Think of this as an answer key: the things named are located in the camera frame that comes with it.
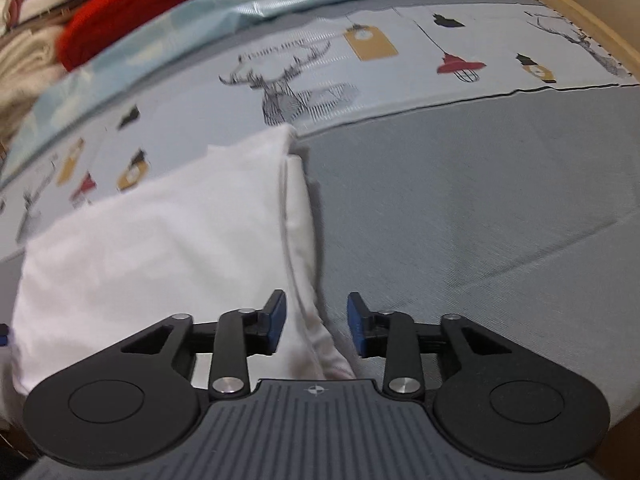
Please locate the printed lamp and deer sheet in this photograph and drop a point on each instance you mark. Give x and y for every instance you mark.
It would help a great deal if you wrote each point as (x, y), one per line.
(380, 75)

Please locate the beige knitted cloth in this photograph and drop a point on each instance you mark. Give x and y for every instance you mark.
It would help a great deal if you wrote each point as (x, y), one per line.
(25, 75)

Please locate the white long-sleeve top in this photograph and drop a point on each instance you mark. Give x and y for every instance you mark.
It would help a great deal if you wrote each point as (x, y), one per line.
(160, 260)

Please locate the light blue folded quilt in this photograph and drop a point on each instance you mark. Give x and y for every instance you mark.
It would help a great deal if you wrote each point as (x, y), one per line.
(250, 5)

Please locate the wooden bed frame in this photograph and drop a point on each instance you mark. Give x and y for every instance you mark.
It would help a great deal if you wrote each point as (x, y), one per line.
(590, 20)

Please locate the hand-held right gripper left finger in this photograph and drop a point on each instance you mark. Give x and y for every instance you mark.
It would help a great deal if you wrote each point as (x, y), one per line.
(276, 322)

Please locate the red folded blanket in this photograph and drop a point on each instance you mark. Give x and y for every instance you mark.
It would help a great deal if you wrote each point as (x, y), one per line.
(135, 5)

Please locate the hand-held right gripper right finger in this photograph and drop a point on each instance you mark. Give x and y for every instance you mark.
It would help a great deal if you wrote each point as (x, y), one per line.
(356, 325)

